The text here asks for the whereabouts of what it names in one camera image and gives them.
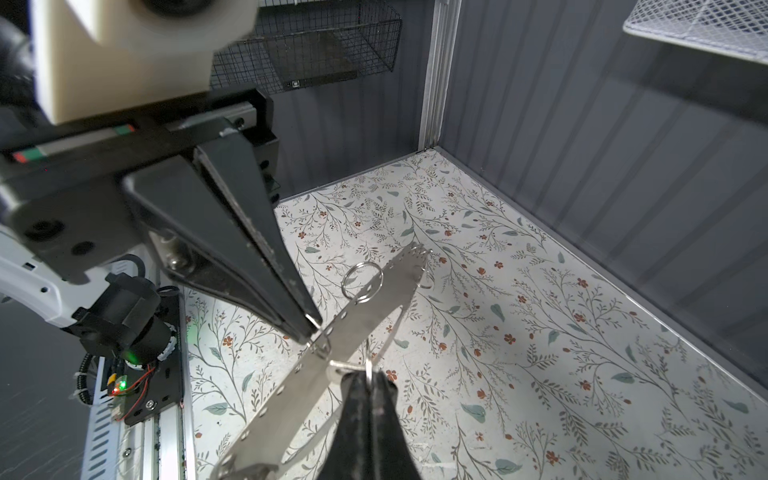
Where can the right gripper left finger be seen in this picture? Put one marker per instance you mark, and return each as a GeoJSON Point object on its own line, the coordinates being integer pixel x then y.
{"type": "Point", "coordinates": [349, 454]}

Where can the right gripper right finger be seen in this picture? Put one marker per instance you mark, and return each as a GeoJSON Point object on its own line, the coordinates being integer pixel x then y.
{"type": "Point", "coordinates": [390, 455]}

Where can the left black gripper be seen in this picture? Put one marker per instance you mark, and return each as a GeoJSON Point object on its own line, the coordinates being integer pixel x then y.
{"type": "Point", "coordinates": [81, 194]}

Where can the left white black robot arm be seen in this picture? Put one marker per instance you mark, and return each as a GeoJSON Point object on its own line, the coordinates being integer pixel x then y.
{"type": "Point", "coordinates": [110, 314]}

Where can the floral patterned table mat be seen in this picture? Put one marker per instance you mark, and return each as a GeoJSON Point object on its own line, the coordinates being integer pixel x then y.
{"type": "Point", "coordinates": [517, 360]}

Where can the black wire mesh basket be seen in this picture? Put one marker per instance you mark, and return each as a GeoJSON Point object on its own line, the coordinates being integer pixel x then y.
{"type": "Point", "coordinates": [302, 44]}

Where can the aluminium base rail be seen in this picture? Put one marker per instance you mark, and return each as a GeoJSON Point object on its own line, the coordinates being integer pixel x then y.
{"type": "Point", "coordinates": [155, 440]}

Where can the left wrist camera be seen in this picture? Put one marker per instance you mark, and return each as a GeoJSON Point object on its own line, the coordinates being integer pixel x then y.
{"type": "Point", "coordinates": [99, 57]}

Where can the white slotted cable duct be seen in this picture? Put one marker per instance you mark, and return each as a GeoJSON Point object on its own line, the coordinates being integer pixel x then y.
{"type": "Point", "coordinates": [100, 456]}

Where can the white wire mesh basket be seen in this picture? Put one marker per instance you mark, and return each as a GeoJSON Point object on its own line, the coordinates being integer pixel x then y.
{"type": "Point", "coordinates": [732, 28]}

